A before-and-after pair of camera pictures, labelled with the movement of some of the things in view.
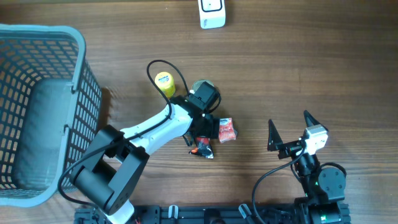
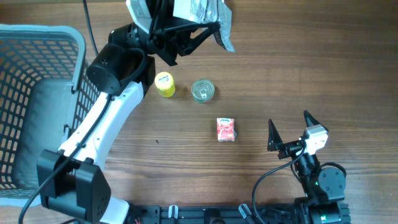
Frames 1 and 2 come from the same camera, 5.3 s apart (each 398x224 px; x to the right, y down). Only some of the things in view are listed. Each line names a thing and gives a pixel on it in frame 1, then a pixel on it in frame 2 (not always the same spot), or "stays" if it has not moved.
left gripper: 211,129 to 169,35
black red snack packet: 204,149 to 208,11
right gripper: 275,142 stays
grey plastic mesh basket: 50,107 stays
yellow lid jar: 165,80 stays
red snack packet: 226,130 stays
